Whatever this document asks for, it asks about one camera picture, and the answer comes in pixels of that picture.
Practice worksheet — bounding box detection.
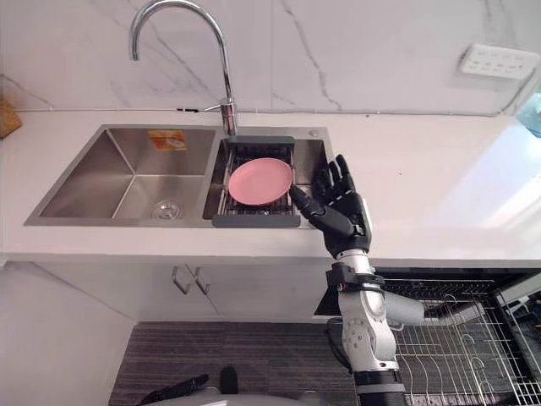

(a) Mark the sink drain strainer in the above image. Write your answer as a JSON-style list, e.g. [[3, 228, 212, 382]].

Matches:
[[150, 199, 184, 220]]

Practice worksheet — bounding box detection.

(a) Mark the grey sink drying rack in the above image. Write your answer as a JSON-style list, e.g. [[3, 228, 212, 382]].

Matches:
[[210, 134, 302, 229]]

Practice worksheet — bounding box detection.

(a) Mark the black left robot foot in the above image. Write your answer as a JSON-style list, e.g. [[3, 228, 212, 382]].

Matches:
[[220, 365, 239, 395]]

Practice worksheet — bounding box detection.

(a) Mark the chrome gooseneck faucet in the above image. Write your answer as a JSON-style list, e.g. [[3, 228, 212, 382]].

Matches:
[[128, 0, 239, 137]]

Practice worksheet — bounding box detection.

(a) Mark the grey striped floor mat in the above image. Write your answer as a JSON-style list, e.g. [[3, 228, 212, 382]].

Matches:
[[107, 321, 360, 406]]

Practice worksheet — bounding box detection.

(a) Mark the blue translucent object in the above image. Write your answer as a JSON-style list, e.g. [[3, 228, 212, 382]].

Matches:
[[517, 86, 541, 139]]

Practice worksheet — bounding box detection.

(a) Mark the wooden cutting board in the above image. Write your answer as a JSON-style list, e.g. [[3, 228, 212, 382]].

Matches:
[[0, 96, 23, 139]]

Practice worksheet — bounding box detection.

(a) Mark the white cabinet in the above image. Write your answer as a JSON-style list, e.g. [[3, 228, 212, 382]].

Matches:
[[0, 252, 339, 323]]

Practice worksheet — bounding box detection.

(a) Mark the white wall power outlet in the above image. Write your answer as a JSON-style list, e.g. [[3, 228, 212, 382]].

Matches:
[[459, 43, 539, 80]]

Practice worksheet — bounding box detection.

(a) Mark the dishwasher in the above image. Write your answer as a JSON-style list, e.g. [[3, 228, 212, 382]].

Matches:
[[313, 266, 541, 406]]

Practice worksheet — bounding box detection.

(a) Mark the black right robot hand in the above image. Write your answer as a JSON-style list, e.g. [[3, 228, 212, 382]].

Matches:
[[288, 153, 374, 260]]

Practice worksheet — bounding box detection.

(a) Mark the stainless steel double sink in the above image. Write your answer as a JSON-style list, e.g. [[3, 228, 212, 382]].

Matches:
[[24, 124, 336, 229]]

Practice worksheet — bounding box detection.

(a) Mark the pink round plate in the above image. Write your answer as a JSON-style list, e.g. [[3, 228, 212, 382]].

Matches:
[[228, 157, 294, 206]]

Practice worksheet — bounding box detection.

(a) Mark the orange sticker label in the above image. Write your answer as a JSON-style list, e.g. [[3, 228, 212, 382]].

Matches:
[[147, 129, 189, 151]]

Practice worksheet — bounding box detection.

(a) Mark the metal cabinet door handle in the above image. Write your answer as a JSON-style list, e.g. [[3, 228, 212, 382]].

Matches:
[[171, 265, 191, 295], [192, 265, 212, 296]]

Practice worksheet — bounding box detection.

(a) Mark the wire dishwasher rack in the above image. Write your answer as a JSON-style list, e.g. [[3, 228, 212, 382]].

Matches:
[[382, 277, 541, 406]]

